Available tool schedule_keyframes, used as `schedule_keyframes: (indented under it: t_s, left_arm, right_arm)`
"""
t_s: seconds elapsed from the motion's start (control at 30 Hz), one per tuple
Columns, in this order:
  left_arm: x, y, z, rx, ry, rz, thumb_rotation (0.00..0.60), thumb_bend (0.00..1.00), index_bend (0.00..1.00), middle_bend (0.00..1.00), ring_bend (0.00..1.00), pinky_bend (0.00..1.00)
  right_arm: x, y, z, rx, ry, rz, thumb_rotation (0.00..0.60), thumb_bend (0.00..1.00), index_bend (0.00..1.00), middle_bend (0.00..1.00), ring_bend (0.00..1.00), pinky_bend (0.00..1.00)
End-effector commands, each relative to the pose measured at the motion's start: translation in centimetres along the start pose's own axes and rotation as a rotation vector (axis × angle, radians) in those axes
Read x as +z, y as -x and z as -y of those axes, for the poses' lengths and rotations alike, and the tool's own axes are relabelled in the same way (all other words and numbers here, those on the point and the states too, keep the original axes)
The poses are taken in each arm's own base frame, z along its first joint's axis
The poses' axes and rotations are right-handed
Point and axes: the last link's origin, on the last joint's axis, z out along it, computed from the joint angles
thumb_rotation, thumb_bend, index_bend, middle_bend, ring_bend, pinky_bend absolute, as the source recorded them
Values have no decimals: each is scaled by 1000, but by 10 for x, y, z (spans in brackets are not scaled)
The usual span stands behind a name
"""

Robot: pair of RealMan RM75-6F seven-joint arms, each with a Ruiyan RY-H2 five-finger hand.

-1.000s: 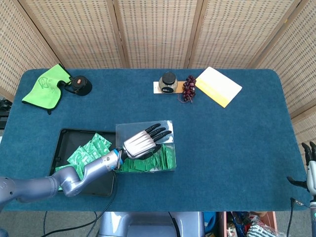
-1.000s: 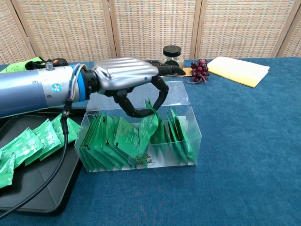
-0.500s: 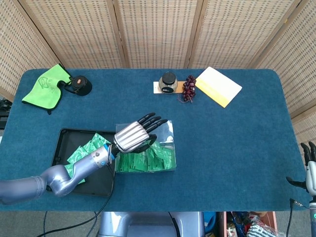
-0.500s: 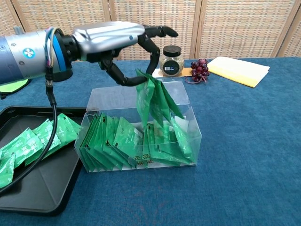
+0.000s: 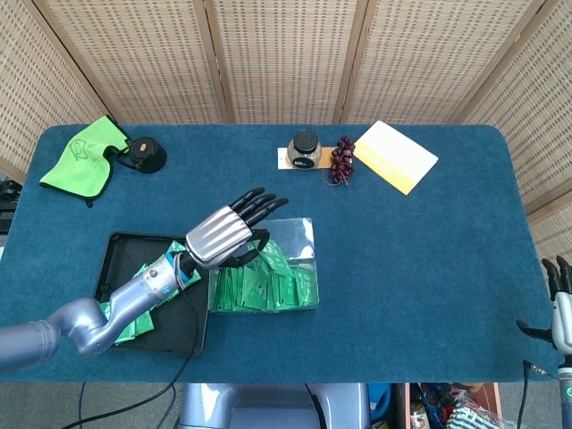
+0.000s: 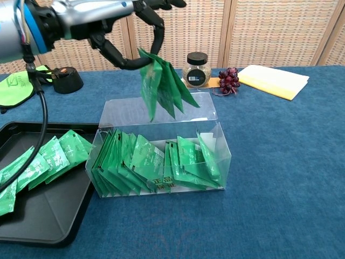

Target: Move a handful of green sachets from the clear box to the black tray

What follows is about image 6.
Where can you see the black plastic tray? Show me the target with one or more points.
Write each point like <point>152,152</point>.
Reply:
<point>54,210</point>

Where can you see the woven folding screen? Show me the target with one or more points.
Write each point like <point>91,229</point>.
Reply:
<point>242,32</point>

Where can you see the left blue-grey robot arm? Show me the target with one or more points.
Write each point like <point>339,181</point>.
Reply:
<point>10,32</point>

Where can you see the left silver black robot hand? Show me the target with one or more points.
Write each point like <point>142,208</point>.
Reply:
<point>89,16</point>

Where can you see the purple artificial grape bunch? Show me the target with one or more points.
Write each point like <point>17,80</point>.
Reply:
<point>228,79</point>

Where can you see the yellow and white folded cloth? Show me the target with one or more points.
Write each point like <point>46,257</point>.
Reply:
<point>269,79</point>

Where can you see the black cone-shaped device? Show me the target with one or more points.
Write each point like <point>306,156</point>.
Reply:
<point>67,83</point>

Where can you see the clear plastic box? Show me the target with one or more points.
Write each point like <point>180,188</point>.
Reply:
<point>129,110</point>

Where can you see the green cloth with black trim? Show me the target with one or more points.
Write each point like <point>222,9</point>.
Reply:
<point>13,91</point>

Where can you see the glass jar with black lid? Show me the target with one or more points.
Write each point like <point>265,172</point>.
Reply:
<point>196,73</point>

